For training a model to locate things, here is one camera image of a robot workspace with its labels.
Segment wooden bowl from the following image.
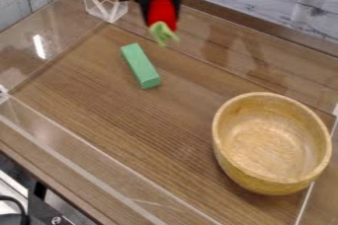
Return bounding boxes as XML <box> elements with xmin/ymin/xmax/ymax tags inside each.
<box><xmin>212</xmin><ymin>92</ymin><xmax>333</xmax><ymax>195</ymax></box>

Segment red plush strawberry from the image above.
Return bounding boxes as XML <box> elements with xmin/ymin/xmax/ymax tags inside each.
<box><xmin>147</xmin><ymin>0</ymin><xmax>180</xmax><ymax>46</ymax></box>

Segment black table clamp bracket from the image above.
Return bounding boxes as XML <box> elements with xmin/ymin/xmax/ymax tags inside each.
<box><xmin>29</xmin><ymin>182</ymin><xmax>74</xmax><ymax>225</ymax></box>

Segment clear acrylic tray walls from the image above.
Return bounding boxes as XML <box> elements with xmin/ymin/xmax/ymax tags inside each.
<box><xmin>0</xmin><ymin>0</ymin><xmax>338</xmax><ymax>225</ymax></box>

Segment green rectangular block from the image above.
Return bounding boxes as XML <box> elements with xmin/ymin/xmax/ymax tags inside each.
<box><xmin>121</xmin><ymin>43</ymin><xmax>162</xmax><ymax>90</ymax></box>

